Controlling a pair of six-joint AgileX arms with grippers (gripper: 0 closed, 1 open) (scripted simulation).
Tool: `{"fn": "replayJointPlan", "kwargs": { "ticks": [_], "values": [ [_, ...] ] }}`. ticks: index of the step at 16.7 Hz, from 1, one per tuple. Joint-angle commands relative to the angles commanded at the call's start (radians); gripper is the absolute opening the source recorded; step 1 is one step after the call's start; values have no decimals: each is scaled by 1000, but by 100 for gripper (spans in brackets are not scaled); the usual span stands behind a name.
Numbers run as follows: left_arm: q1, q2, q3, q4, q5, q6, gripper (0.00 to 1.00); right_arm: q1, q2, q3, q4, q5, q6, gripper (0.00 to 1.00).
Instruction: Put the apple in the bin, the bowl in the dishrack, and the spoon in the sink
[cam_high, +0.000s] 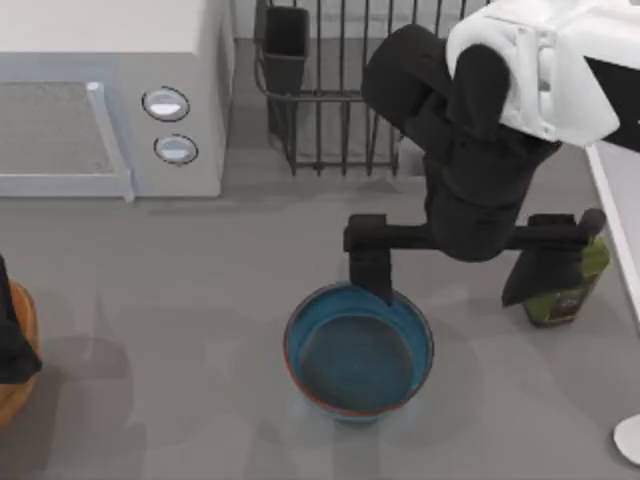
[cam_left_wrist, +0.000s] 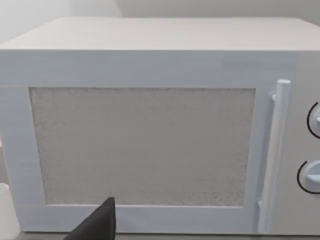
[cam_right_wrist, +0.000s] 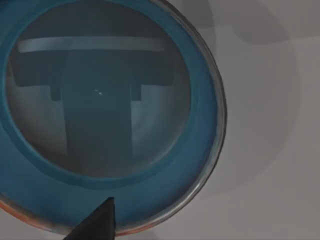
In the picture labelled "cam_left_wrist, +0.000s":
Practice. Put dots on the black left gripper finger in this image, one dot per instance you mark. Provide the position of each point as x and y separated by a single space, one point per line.
101 223

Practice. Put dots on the pale microwave door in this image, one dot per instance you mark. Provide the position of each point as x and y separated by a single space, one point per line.
140 145

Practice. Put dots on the white rounded object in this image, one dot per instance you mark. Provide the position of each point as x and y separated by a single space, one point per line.
6 212

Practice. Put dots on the pale microwave oven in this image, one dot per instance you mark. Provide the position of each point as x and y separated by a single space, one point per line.
155 37

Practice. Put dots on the pale microwave knob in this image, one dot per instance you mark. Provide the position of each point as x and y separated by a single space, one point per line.
317 120
312 175

